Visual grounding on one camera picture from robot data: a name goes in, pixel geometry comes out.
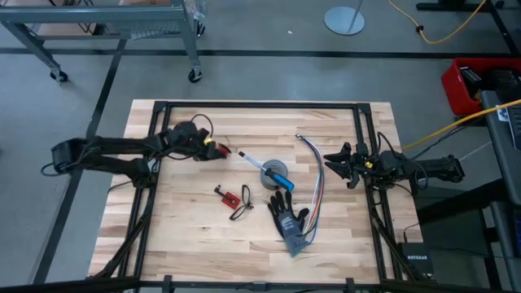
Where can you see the black aluminium table frame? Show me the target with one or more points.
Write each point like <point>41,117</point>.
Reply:
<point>260,105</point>

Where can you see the black grey work glove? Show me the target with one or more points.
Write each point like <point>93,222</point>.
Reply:
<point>290,228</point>

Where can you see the black Netgear network switch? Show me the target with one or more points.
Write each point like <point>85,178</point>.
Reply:
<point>417,260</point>

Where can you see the red plastic bin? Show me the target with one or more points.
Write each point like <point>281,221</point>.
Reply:
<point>454,87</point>

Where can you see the clear safety glasses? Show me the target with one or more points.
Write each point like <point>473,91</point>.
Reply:
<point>249,205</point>

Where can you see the small red circuit board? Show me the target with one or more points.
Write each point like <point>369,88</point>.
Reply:
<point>230,200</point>

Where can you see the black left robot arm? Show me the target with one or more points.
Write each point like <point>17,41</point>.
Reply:
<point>118,144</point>

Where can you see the black horizontal rig bar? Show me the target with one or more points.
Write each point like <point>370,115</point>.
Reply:
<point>260,286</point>

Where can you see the grey desk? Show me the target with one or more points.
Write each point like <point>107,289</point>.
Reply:
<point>504,163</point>

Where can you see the grey duct tape roll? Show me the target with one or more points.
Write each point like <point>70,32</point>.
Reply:
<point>281,164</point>

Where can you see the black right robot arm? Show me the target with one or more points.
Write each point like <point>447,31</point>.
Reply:
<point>435,167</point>

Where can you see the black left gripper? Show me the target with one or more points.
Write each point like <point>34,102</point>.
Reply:
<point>204,145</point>

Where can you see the grey metal wheeled cart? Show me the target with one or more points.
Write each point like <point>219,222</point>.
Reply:
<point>93,14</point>

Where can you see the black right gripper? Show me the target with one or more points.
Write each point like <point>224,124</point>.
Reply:
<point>366,169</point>

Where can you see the black electronic device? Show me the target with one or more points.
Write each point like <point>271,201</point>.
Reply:
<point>472,79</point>

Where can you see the round grey stand base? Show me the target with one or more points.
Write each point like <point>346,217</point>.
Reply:
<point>342,22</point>

